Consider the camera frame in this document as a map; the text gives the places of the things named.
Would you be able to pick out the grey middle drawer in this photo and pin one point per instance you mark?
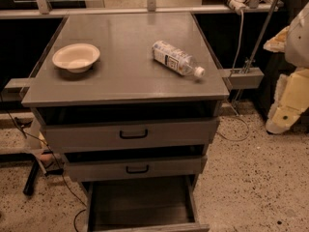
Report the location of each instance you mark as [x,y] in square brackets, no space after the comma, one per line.
[135,168]

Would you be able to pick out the grey bottom drawer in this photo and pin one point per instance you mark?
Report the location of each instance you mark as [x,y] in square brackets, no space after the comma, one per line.
[163,204]

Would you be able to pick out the grey top drawer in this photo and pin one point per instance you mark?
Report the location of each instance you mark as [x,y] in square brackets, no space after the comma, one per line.
[129,135]

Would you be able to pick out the grey drawer cabinet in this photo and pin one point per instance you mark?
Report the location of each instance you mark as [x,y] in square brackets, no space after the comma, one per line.
[127,84]

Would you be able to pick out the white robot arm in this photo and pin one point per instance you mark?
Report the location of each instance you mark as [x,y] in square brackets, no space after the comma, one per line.
[291,93]

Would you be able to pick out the black bar on floor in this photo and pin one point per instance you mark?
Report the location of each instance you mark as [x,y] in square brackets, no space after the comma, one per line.
[29,186]

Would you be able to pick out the clear plastic water bottle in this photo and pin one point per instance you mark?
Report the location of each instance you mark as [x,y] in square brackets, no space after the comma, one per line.
[176,60]

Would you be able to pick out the grey drawer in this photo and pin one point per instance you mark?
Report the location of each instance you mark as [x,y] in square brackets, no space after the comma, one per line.
[135,168]
[163,204]
[129,135]

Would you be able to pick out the metal diagonal rod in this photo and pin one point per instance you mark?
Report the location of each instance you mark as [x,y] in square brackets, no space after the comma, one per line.
[253,4]

